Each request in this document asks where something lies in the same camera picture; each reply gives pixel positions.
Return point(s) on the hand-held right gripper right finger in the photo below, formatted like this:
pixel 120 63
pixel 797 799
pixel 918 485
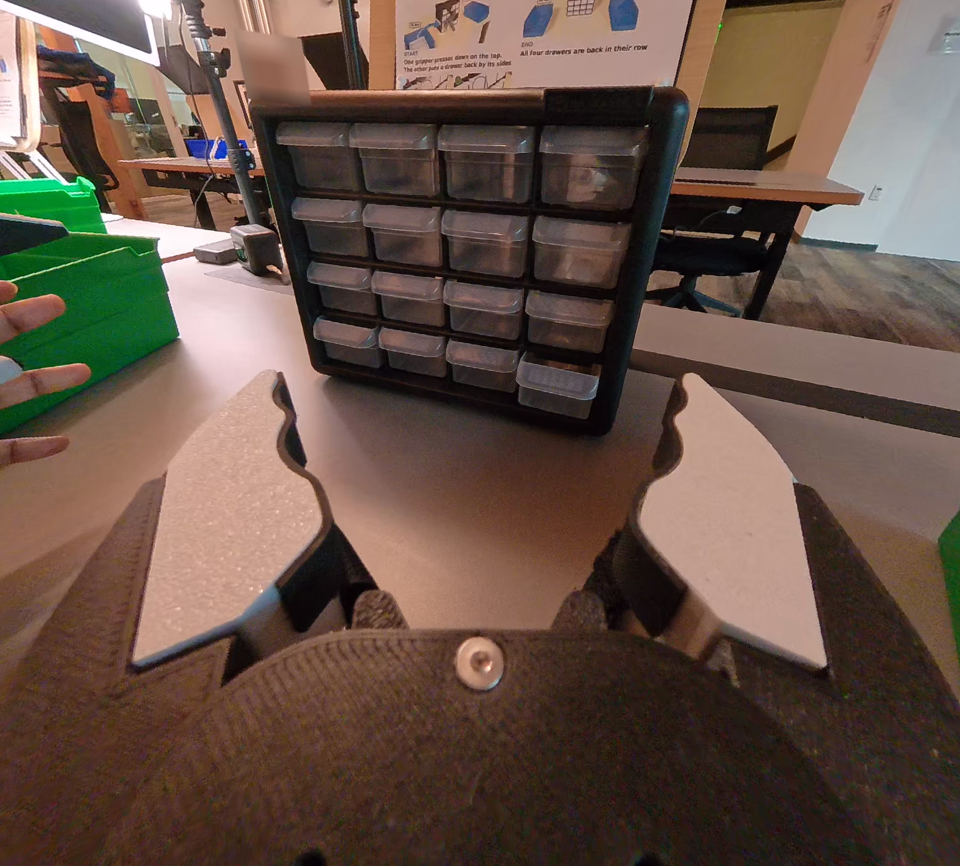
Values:
pixel 735 528

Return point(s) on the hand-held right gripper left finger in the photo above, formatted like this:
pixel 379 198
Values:
pixel 225 528

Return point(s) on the green plastic bin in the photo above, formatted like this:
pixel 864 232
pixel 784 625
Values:
pixel 112 311
pixel 60 202
pixel 951 573

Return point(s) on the group of clear drawers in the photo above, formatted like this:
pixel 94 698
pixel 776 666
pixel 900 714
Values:
pixel 405 236

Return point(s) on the black drawer cabinet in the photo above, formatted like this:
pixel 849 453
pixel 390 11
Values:
pixel 450 105

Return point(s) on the person's left hand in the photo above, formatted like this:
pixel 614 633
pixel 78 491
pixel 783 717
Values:
pixel 37 315

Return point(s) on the black box device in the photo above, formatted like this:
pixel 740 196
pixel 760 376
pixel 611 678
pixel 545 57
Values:
pixel 255 247

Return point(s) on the wood edged office desk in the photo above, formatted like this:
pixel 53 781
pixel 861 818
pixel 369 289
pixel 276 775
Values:
pixel 787 187
pixel 172 165

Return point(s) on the blue storage bins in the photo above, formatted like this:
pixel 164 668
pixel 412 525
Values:
pixel 202 150

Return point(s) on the black office chair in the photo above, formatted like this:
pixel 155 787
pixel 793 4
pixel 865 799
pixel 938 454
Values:
pixel 735 131

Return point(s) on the black light stand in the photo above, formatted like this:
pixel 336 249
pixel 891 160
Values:
pixel 219 93

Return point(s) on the wooden poster board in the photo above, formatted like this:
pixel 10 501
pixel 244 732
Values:
pixel 712 18

